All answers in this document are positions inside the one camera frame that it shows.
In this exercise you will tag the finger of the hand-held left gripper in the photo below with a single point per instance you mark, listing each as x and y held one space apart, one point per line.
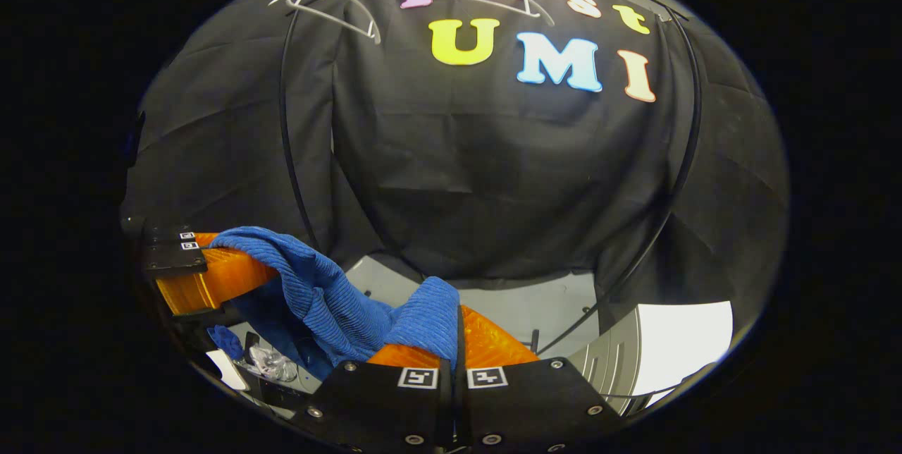
218 281
165 234

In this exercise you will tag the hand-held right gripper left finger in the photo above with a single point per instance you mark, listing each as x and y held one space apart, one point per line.
373 405

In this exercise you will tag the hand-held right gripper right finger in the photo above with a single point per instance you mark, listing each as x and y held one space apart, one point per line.
535 405

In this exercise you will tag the black clothes rack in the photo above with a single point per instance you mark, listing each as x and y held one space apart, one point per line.
285 123

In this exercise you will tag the clear plastic bag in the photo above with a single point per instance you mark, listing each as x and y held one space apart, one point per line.
271 364

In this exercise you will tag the black backdrop cloth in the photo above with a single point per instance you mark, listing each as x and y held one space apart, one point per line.
493 179

